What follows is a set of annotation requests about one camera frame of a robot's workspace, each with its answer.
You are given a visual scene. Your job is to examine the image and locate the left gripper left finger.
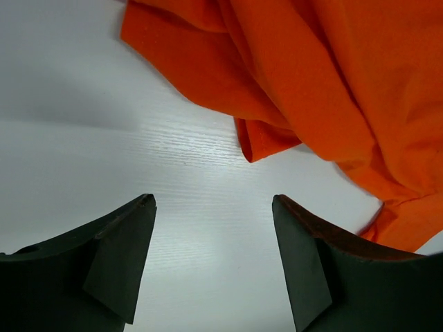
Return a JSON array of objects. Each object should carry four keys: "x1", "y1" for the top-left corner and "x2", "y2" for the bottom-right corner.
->
[{"x1": 1, "y1": 194, "x2": 156, "y2": 331}]

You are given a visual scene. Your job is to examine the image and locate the orange t shirt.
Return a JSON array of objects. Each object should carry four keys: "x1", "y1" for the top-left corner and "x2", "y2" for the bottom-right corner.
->
[{"x1": 120, "y1": 1, "x2": 442, "y2": 252}]

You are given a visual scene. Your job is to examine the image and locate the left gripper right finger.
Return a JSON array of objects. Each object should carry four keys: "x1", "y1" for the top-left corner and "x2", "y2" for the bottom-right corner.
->
[{"x1": 272, "y1": 194, "x2": 442, "y2": 331}]

